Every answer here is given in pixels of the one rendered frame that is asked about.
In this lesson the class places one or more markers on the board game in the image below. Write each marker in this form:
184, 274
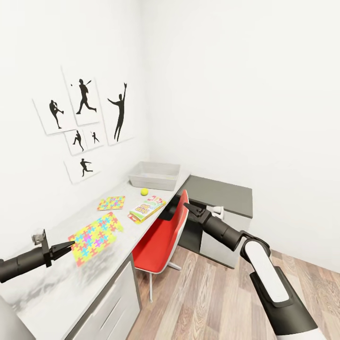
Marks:
146, 209

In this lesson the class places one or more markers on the jigsaw puzzle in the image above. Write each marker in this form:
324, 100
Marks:
94, 238
111, 203

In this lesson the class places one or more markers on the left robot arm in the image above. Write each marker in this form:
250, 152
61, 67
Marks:
39, 255

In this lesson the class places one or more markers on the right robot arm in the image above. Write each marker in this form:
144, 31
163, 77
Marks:
287, 314

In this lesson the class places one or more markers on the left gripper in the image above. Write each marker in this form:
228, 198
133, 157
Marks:
42, 255

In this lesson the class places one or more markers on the desk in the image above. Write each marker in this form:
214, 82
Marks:
101, 300

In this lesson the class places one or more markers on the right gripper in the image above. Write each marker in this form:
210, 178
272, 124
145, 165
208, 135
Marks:
209, 223

